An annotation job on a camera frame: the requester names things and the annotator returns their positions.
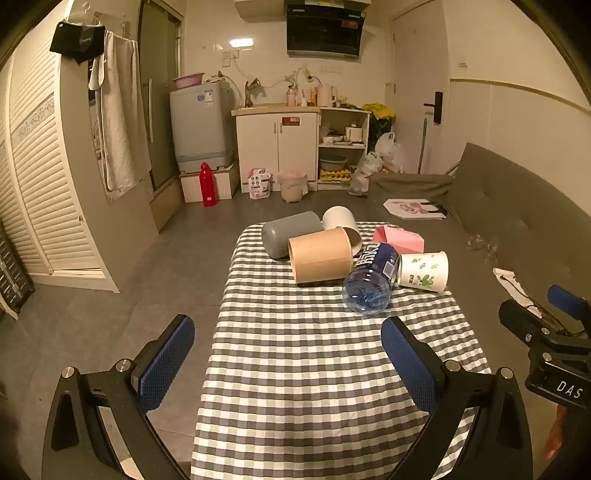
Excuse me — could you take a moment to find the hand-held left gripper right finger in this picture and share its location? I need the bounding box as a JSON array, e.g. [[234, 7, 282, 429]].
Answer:
[[381, 316, 536, 480]]

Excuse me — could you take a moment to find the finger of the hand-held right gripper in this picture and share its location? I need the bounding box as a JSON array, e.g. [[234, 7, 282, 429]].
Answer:
[[499, 299, 561, 346], [548, 285, 591, 340]]

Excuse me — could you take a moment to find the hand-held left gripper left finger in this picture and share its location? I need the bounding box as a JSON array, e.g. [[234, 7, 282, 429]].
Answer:
[[41, 314, 197, 480]]

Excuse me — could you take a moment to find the white printed paper cup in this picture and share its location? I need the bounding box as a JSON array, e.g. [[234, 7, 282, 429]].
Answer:
[[396, 250, 450, 294]]

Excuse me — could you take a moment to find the brown cardboard cup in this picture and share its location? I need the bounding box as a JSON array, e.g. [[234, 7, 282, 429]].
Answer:
[[287, 226, 354, 283]]

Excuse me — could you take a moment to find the white plastic cup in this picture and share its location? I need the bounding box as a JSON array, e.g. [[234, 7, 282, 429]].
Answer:
[[322, 206, 362, 257]]

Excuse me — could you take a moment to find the grey plastic cup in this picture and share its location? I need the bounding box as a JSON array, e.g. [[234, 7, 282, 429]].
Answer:
[[262, 210, 324, 260]]

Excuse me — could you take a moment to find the person's right hand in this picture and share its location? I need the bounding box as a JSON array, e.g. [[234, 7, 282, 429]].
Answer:
[[544, 406, 570, 461]]

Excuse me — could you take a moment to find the blue plastic water bottle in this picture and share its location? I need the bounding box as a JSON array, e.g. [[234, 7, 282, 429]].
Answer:
[[342, 242, 400, 315]]

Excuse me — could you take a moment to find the grey white checkered tablecloth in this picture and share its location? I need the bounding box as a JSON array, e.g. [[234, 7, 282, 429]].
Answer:
[[190, 222, 492, 480]]

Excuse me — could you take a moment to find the grey green sofa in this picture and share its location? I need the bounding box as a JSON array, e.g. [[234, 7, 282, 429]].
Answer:
[[367, 142, 591, 370]]

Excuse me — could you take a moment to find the pink box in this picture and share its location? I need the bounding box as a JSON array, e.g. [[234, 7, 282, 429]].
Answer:
[[372, 225, 424, 254]]

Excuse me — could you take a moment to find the printed paper sheet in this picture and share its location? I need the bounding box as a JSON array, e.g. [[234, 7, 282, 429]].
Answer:
[[384, 198, 448, 221]]

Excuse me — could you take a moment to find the black folding rack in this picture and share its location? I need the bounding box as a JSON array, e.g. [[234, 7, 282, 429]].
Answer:
[[0, 222, 35, 319]]

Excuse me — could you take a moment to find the red bottle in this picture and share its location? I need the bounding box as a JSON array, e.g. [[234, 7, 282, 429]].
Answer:
[[199, 162, 219, 208]]

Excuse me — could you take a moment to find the white platform box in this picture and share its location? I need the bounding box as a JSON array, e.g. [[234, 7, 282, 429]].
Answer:
[[180, 162, 241, 203]]

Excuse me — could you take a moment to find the broom stick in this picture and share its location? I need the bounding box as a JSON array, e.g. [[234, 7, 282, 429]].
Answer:
[[418, 117, 428, 174]]

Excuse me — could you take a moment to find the clear plastic bag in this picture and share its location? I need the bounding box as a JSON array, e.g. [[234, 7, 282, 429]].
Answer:
[[347, 152, 385, 197]]

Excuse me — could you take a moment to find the white printed package bag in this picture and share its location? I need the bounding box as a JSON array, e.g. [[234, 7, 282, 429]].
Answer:
[[248, 167, 272, 199]]

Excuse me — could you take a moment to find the white plastic bag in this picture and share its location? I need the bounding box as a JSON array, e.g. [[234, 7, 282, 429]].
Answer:
[[374, 132, 403, 172]]

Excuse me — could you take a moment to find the pink lined trash bin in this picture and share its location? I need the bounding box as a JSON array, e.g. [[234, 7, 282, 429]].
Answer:
[[277, 171, 308, 202]]

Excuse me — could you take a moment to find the white louvered wardrobe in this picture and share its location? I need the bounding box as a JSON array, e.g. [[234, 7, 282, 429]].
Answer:
[[0, 0, 160, 294]]

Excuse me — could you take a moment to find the grey washing machine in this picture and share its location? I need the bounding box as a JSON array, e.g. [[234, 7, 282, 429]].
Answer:
[[169, 79, 235, 174]]

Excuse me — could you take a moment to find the yellow bag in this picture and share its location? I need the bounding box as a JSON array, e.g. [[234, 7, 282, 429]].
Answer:
[[361, 102, 397, 121]]

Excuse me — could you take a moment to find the white kitchen cabinet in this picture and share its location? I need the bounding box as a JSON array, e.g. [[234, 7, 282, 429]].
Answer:
[[232, 105, 371, 191]]

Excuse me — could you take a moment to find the white hanging towel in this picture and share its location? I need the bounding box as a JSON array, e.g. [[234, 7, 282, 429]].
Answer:
[[89, 30, 140, 193]]

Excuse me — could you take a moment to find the white door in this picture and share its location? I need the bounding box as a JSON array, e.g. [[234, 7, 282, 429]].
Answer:
[[392, 0, 451, 175]]

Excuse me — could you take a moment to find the glass shower door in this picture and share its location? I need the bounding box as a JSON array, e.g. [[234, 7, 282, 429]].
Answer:
[[139, 0, 185, 190]]

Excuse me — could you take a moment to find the metal faucet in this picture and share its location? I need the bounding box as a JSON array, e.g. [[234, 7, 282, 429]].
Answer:
[[245, 78, 264, 108]]

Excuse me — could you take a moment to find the black hanging cloth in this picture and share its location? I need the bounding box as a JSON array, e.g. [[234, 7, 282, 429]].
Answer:
[[49, 21, 108, 64]]

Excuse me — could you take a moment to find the black range hood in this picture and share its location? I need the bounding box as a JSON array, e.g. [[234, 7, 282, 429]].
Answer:
[[285, 2, 368, 58]]

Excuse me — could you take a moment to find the white cloth with cords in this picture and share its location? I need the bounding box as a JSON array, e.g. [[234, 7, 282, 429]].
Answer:
[[492, 267, 546, 319]]

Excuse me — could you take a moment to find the black door handle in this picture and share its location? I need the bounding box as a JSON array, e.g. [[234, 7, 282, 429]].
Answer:
[[423, 91, 444, 124]]

